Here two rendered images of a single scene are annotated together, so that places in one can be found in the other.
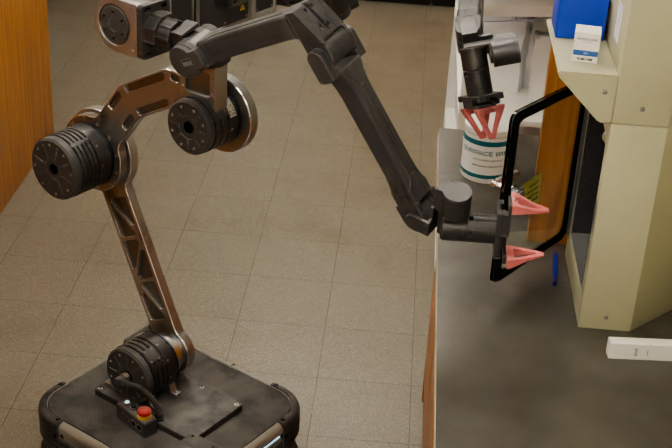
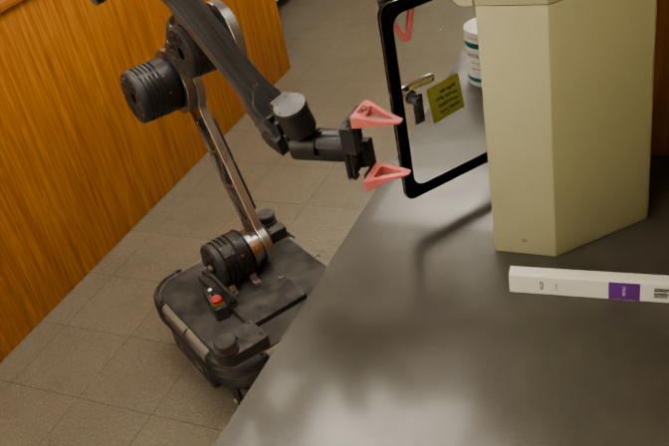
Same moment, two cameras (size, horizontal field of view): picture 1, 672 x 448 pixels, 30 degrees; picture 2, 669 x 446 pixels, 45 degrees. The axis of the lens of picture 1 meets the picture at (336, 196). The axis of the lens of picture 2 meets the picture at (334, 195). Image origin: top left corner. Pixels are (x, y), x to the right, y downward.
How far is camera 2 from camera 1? 1.44 m
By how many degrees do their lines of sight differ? 23
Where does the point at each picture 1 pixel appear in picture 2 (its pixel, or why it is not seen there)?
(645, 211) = (542, 114)
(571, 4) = not seen: outside the picture
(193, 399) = (268, 288)
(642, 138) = (518, 22)
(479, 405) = (323, 348)
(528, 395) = (386, 337)
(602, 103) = not seen: outside the picture
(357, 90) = not seen: outside the picture
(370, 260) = not seen: hidden behind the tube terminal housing
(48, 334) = (224, 224)
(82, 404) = (186, 289)
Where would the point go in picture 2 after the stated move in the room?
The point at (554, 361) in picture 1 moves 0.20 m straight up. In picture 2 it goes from (442, 294) to (430, 199)
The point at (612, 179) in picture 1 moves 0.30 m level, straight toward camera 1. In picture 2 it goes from (493, 77) to (401, 171)
